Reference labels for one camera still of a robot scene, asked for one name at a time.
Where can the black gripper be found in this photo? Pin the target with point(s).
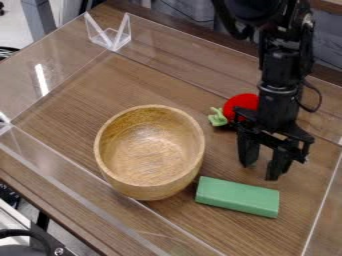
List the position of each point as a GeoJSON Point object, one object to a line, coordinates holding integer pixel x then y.
{"type": "Point", "coordinates": [288, 141]}

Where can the red plush strawberry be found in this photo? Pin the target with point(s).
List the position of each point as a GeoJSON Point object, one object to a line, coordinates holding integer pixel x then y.
{"type": "Point", "coordinates": [223, 115]}

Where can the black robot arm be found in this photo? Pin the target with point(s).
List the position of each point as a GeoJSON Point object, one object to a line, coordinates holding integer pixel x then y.
{"type": "Point", "coordinates": [282, 26]}

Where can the green rectangular block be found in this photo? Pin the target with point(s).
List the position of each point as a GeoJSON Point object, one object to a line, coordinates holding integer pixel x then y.
{"type": "Point", "coordinates": [239, 197]}

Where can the wooden bowl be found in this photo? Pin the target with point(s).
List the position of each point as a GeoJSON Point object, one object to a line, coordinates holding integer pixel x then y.
{"type": "Point", "coordinates": [148, 150]}

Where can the clear acrylic tray enclosure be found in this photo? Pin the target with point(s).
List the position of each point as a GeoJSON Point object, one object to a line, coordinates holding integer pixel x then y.
{"type": "Point", "coordinates": [64, 85]}

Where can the black metal bracket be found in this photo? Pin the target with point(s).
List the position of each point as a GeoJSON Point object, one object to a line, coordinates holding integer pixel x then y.
{"type": "Point", "coordinates": [56, 247]}

